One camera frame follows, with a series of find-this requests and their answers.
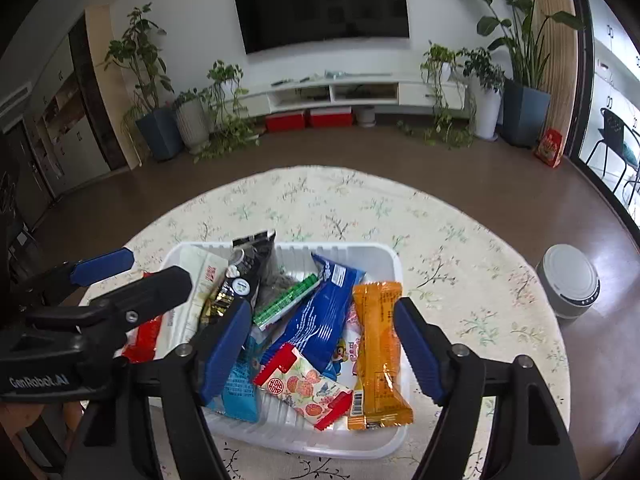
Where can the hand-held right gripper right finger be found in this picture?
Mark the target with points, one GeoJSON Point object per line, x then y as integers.
{"type": "Point", "coordinates": [420, 350]}

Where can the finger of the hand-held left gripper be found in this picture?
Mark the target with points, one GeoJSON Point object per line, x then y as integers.
{"type": "Point", "coordinates": [160, 287]}
{"type": "Point", "coordinates": [100, 265]}

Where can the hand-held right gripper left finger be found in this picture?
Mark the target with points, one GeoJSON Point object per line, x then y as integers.
{"type": "Point", "coordinates": [225, 350]}

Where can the long white snack packet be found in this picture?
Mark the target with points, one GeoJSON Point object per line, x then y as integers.
{"type": "Point", "coordinates": [192, 280]}

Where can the orange snack packet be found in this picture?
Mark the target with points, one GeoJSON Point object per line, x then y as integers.
{"type": "Point", "coordinates": [380, 350]}

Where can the light blue snack packet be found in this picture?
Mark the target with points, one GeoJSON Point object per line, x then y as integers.
{"type": "Point", "coordinates": [240, 390]}

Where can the gold black snack packet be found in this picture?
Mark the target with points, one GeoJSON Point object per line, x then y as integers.
{"type": "Point", "coordinates": [220, 302]}

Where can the pink snack packet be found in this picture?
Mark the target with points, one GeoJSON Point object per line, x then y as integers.
{"type": "Point", "coordinates": [350, 355]}

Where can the green white snack packet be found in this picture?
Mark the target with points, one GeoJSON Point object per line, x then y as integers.
{"type": "Point", "coordinates": [285, 302]}

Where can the red floral snack packet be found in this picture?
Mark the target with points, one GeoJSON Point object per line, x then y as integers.
{"type": "Point", "coordinates": [305, 385]}

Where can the grey patterned foil packet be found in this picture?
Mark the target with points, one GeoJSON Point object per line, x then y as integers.
{"type": "Point", "coordinates": [282, 280]}

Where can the dark blue snack packet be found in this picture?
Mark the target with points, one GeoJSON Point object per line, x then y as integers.
{"type": "Point", "coordinates": [320, 320]}

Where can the white plastic tray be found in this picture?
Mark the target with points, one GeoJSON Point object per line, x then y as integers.
{"type": "Point", "coordinates": [300, 440]}

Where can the person's left hand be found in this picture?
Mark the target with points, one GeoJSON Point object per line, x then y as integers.
{"type": "Point", "coordinates": [27, 425]}

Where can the bushy tree in dark pot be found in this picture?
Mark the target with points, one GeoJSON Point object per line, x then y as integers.
{"type": "Point", "coordinates": [160, 135]}

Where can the dark wooden partition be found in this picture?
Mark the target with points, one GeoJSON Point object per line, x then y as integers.
{"type": "Point", "coordinates": [95, 100]}

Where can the plant in ribbed grey pot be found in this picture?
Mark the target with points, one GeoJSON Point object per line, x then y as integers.
{"type": "Point", "coordinates": [192, 125]}

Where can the white round waste bin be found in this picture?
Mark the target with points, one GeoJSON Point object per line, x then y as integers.
{"type": "Point", "coordinates": [570, 275]}

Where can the red storage box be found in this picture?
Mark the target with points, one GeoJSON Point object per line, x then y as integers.
{"type": "Point", "coordinates": [330, 118]}
{"type": "Point", "coordinates": [285, 122]}

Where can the trailing vine plant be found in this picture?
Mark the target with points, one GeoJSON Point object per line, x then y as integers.
{"type": "Point", "coordinates": [225, 72]}
{"type": "Point", "coordinates": [437, 55]}

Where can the small grey flower pot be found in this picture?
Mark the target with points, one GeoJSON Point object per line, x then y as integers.
{"type": "Point", "coordinates": [365, 116]}

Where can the red gift bag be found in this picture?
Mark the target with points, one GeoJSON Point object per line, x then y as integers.
{"type": "Point", "coordinates": [550, 147]}

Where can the plant in tall white pot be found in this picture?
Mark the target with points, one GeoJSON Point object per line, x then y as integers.
{"type": "Point", "coordinates": [487, 110]}

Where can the broad-leaf plant in blue-grey pot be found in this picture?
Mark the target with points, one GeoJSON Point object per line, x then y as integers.
{"type": "Point", "coordinates": [525, 115]}

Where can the white television cabinet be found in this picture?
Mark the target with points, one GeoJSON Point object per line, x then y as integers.
{"type": "Point", "coordinates": [420, 92]}

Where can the pale blue object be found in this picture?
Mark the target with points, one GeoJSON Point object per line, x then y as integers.
{"type": "Point", "coordinates": [337, 74]}

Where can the black balcony chair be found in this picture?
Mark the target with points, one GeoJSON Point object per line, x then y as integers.
{"type": "Point", "coordinates": [612, 122]}

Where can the wooden slat panel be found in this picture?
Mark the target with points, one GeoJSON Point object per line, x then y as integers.
{"type": "Point", "coordinates": [555, 60]}

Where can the white balcony cabinet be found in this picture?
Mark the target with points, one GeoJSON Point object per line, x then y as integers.
{"type": "Point", "coordinates": [615, 60]}

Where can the black wall television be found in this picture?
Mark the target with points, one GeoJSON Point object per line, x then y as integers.
{"type": "Point", "coordinates": [320, 5]}

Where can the black glass door frame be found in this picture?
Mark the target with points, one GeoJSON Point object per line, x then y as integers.
{"type": "Point", "coordinates": [582, 60]}

